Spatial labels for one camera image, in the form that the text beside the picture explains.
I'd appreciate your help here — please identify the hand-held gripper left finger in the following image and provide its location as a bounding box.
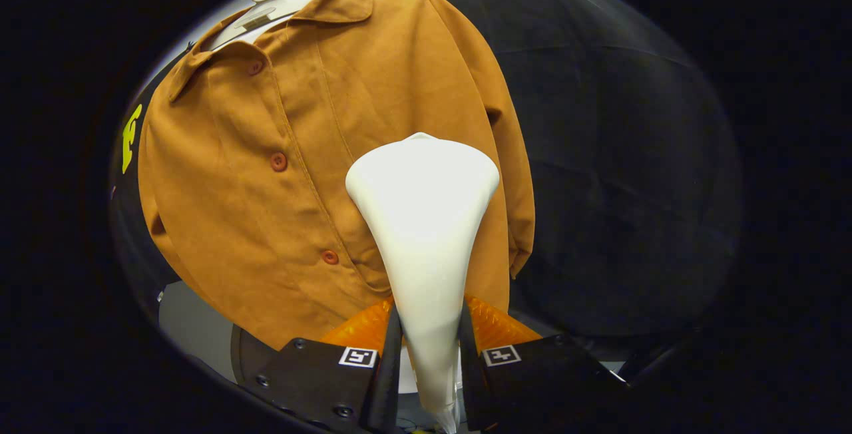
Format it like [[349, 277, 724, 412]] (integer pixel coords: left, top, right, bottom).
[[255, 296, 405, 434]]

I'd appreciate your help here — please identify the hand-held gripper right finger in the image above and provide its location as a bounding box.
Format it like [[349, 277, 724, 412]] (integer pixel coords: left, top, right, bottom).
[[458, 296, 630, 433]]

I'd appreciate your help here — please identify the white steamer hose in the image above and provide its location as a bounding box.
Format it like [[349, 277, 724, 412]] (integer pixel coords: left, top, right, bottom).
[[434, 399, 461, 434]]

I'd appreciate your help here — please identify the white garment steamer head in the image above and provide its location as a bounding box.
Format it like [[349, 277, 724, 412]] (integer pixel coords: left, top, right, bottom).
[[345, 132, 501, 416]]

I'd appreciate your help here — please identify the orange button-up shirt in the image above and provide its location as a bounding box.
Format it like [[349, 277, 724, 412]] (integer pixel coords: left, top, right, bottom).
[[138, 0, 536, 352]]

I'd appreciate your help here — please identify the white garment hanger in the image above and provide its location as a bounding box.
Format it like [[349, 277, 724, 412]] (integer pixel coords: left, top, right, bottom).
[[218, 0, 321, 47]]

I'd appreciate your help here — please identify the black backdrop cloth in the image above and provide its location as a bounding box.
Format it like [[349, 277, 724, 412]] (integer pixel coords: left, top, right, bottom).
[[110, 0, 744, 358]]

